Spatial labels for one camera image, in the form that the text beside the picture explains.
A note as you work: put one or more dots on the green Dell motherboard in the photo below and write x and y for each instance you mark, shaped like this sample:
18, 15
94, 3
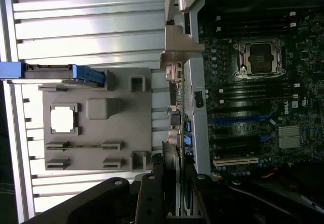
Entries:
253, 102

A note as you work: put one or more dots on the metal CPU socket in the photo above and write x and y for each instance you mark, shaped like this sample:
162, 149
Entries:
260, 58

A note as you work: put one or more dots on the green RAM stick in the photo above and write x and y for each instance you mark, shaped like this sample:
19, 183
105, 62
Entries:
86, 146

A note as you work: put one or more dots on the silver CPU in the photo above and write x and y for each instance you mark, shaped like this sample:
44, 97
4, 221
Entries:
63, 119

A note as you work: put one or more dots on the silver chipset heatsink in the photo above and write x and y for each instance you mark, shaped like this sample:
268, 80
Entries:
290, 137

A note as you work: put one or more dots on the white expansion slot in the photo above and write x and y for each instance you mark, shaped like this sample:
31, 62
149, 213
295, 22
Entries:
235, 161

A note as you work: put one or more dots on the blue plastic disk carrier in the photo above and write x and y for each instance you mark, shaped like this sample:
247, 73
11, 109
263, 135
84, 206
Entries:
11, 70

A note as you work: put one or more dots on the open black PC case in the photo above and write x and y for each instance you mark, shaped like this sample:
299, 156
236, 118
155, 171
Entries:
200, 82

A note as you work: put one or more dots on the grey parts rack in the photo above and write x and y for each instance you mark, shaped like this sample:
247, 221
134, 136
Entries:
101, 133

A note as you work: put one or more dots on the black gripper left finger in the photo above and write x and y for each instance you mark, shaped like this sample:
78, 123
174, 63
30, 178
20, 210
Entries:
152, 198

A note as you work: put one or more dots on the round coin cell battery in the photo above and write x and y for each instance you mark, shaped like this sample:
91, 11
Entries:
316, 27

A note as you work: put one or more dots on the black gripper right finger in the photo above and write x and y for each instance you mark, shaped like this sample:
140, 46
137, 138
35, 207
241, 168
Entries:
212, 201

